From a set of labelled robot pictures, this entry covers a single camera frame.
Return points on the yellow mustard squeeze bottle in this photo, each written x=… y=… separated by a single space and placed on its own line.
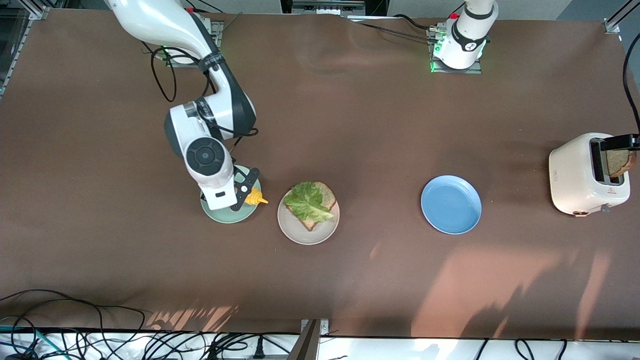
x=256 y=198

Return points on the brown bread slice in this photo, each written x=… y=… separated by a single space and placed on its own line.
x=620 y=161
x=327 y=195

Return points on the green lettuce leaf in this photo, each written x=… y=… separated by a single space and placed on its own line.
x=307 y=202

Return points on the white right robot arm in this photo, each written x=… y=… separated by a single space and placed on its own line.
x=150 y=20

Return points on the mint green plate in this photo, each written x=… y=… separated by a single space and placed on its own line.
x=225 y=216

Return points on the beige plate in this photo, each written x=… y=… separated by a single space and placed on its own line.
x=308 y=235

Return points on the blue plate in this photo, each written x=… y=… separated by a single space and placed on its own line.
x=450 y=205

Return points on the white toaster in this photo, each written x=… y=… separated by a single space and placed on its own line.
x=575 y=192

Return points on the black power plug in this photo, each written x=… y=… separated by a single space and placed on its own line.
x=258 y=347

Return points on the small aluminium corner bracket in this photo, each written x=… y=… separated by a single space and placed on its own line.
x=612 y=27

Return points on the metal table bracket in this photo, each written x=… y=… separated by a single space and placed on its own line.
x=310 y=345

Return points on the black metal equipment frame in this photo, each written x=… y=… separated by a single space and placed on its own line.
x=325 y=7

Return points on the aluminium table frame rail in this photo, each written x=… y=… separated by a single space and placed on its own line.
x=22 y=42

